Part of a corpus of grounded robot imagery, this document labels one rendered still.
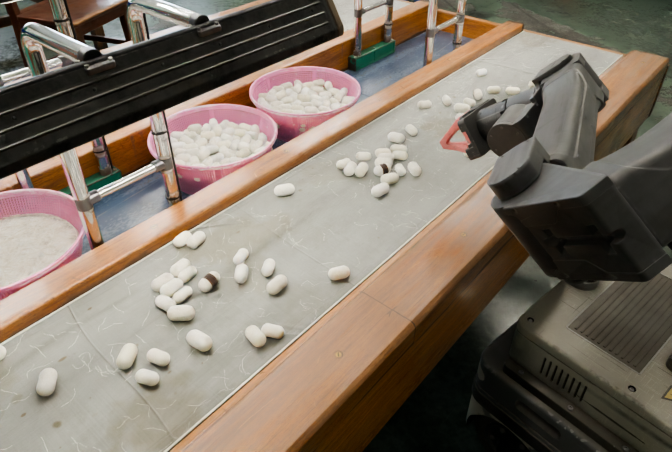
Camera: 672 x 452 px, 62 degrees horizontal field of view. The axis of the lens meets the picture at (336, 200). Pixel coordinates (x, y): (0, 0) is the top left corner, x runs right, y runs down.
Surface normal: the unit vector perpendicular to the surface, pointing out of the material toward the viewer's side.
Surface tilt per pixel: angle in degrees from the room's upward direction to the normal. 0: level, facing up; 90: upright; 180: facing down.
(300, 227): 0
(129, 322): 0
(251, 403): 0
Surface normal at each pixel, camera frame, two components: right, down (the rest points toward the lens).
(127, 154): 0.76, 0.39
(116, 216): 0.00, -0.81
